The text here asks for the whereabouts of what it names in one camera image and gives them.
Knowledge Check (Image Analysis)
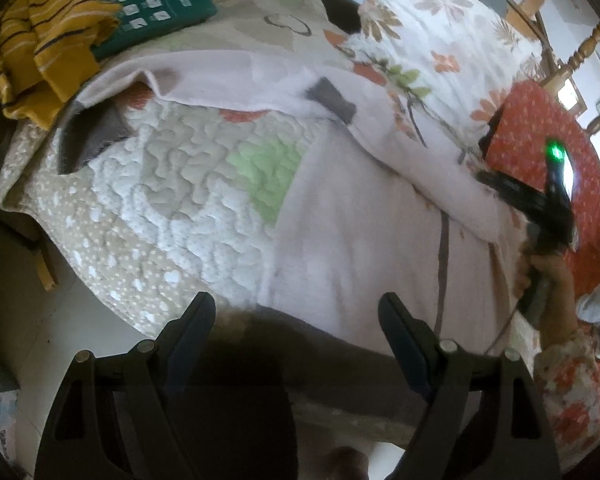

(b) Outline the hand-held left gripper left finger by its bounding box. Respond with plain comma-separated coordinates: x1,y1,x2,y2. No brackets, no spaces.
34,291,217,480

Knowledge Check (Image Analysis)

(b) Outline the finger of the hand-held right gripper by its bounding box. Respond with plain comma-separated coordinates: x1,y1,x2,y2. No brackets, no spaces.
479,104,505,157
474,169,523,207

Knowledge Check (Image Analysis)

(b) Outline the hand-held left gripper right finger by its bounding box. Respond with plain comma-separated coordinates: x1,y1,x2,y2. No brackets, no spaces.
377,292,564,480

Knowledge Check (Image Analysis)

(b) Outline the person's right forearm floral sleeve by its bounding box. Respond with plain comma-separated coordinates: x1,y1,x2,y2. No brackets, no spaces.
532,329,600,463

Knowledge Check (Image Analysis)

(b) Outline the person's right hand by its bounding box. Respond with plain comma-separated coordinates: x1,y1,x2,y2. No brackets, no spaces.
512,251,580,347

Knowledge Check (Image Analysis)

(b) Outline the orange floral cloth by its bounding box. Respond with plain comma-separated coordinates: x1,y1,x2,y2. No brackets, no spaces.
482,80,600,301

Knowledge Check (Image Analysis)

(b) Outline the white floral pillow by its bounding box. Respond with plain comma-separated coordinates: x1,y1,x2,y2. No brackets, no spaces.
342,0,543,156

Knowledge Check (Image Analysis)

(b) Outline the wooden headboard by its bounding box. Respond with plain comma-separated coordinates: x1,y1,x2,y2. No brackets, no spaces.
487,0,600,196

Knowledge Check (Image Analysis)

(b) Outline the quilted patchwork bed cover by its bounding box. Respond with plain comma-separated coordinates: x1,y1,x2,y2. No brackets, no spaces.
0,0,486,341

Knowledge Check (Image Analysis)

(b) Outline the yellow striped garment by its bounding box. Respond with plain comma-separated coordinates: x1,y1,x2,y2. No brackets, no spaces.
0,0,126,131

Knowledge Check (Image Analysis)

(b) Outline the green printed box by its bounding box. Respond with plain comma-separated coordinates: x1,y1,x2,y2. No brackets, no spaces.
87,0,218,61

